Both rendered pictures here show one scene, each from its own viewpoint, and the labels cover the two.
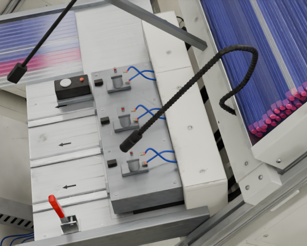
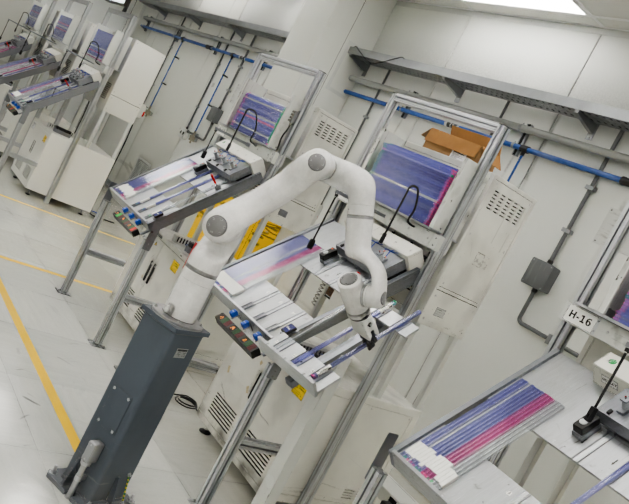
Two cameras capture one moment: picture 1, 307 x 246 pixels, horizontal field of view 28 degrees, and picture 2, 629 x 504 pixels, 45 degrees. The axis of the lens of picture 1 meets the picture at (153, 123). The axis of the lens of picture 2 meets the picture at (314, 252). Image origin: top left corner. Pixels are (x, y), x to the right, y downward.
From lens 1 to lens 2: 2.29 m
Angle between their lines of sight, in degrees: 26
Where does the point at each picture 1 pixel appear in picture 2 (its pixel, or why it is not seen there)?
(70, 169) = not seen: hidden behind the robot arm
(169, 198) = (400, 268)
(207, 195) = (416, 260)
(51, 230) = not seen: hidden behind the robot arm
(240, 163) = (425, 240)
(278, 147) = (439, 220)
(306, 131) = (446, 211)
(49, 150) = (333, 277)
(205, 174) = (412, 250)
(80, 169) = not seen: hidden behind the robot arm
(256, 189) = (436, 242)
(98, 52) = (327, 244)
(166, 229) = (404, 281)
